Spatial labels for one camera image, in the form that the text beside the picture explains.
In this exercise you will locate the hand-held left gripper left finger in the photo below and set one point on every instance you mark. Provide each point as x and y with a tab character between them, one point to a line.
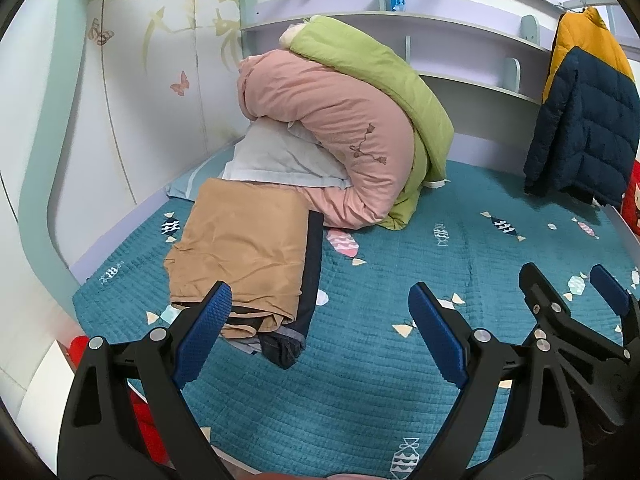
202	335

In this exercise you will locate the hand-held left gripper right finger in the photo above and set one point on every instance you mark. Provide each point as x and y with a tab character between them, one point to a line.
437	335

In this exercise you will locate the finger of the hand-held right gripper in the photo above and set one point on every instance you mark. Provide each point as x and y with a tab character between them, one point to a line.
542	300
610	290

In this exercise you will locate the tan jacket with navy trim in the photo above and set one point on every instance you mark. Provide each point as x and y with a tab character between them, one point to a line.
240	240

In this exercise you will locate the lilac bed side board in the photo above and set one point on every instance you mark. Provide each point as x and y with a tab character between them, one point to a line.
622	225

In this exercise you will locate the teal quilted bed cover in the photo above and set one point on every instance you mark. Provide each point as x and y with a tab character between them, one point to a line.
375	310

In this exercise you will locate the red cartoon cushion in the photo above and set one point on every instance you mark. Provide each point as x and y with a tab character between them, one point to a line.
634	200

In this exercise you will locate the red plastic object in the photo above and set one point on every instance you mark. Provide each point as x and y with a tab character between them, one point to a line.
145	420

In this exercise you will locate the blue striped pillow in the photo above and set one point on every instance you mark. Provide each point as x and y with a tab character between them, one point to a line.
190	185

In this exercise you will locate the navy and yellow puffer jacket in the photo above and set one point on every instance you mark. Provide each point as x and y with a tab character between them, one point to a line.
585	120

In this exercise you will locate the white pillow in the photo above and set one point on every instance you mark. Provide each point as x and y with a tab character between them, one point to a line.
275	155

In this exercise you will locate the pink duvet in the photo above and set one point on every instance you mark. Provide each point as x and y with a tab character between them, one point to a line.
325	120

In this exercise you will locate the lilac shelf headboard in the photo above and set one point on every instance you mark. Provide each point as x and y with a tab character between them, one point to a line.
475	60

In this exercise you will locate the green duvet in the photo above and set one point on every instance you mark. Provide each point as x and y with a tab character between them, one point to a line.
380	70

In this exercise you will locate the butterfly wall sticker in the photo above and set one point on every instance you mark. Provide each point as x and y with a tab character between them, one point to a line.
180	83
100	32

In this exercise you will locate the white metal rail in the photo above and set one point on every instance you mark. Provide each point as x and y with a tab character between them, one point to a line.
600	1

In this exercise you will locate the yellow plant wall decal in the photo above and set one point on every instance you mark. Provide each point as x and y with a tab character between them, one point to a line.
225	25

